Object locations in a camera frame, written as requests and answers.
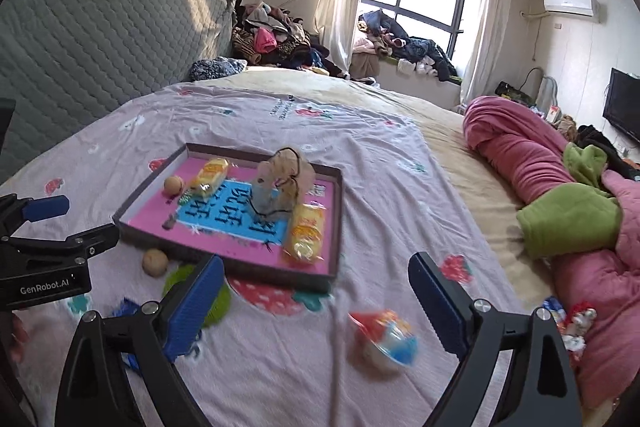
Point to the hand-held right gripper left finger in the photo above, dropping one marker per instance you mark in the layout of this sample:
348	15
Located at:
195	302

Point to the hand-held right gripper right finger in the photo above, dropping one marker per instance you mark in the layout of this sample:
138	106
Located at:
440	302

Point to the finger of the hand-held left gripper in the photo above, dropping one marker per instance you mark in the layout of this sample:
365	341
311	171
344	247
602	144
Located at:
95	237
47	207

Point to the brown walnut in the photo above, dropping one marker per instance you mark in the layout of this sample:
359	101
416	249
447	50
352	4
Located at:
154	263
173	185

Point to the dark shallow cardboard box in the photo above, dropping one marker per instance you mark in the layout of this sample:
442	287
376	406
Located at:
250	269

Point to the blue snack packet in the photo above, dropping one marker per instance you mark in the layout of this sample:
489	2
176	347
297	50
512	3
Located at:
129	306

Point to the red white candy packet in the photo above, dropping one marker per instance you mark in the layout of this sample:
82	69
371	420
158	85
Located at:
385	339

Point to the yellow cake packet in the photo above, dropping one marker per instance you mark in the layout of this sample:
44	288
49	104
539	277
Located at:
305	234
210	177

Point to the person's left hand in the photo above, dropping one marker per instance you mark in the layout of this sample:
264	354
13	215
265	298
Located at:
19	337

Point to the cream bed cover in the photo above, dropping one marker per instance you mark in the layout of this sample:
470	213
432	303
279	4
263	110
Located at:
450	142

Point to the grey quilted headboard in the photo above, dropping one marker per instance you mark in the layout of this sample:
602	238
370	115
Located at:
100	47

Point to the pink quilt with green lining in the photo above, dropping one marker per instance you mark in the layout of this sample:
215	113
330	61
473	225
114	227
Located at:
510	147

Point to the strawberry print pink bedsheet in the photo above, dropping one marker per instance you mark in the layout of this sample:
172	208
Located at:
350	147

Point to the dark blue patterned cloth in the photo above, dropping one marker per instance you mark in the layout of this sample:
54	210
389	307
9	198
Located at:
217	68

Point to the beige window bench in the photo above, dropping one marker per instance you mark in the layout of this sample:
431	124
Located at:
425	89

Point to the black bag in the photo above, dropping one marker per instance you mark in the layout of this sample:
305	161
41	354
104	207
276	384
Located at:
510	93

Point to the pile of denim clothes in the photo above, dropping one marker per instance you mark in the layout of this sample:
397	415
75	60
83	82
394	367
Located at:
400	39

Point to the pile of mixed clothes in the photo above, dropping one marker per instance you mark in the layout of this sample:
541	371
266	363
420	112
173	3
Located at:
270	37

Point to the black television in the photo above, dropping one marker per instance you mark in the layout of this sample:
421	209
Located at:
622	102

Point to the white air conditioner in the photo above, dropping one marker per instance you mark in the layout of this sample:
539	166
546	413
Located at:
570	4

